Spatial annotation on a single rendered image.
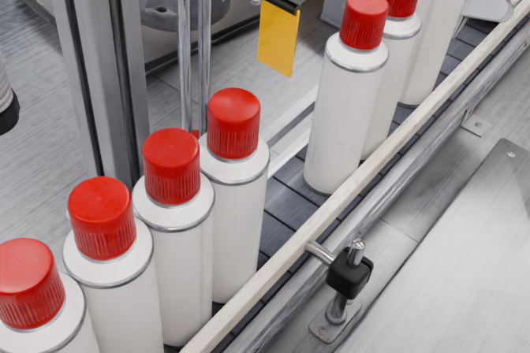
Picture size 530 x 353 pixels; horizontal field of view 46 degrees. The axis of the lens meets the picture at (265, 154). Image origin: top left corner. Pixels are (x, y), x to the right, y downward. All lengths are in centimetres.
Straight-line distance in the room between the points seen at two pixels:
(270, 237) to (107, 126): 18
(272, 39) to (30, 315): 23
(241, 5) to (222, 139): 52
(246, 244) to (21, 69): 46
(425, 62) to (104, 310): 43
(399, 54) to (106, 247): 32
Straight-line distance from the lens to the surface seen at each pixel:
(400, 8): 54
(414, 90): 71
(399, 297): 56
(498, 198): 66
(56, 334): 35
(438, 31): 66
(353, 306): 60
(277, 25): 42
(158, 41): 82
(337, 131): 54
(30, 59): 85
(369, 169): 59
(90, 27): 46
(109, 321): 40
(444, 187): 72
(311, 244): 53
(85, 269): 36
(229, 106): 38
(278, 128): 55
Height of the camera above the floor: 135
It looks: 47 degrees down
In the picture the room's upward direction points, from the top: 6 degrees clockwise
